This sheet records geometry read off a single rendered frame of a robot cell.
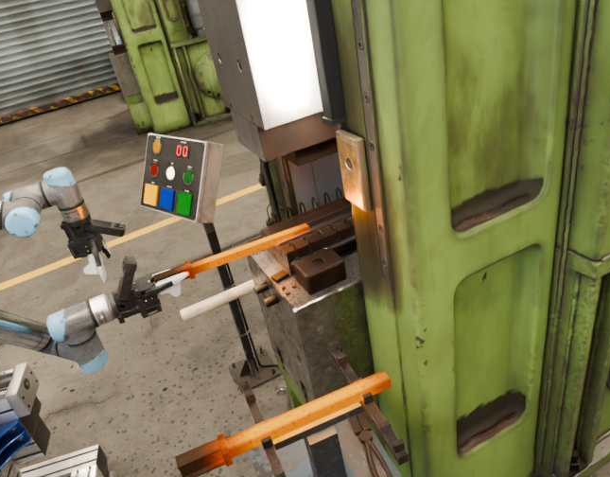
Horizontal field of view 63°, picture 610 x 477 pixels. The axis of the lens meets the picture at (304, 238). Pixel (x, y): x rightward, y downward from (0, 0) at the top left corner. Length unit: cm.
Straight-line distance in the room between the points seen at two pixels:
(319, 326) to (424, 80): 73
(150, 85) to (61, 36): 318
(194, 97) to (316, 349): 501
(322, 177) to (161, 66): 465
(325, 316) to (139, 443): 130
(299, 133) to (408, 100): 43
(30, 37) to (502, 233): 843
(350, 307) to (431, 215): 46
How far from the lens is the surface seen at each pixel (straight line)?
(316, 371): 149
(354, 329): 147
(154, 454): 238
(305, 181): 165
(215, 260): 140
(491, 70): 114
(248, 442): 101
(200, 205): 177
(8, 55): 913
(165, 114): 623
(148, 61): 616
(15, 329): 145
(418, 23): 93
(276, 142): 128
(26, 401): 175
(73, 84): 922
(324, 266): 134
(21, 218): 146
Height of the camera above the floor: 174
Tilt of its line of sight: 31 degrees down
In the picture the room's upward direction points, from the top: 12 degrees counter-clockwise
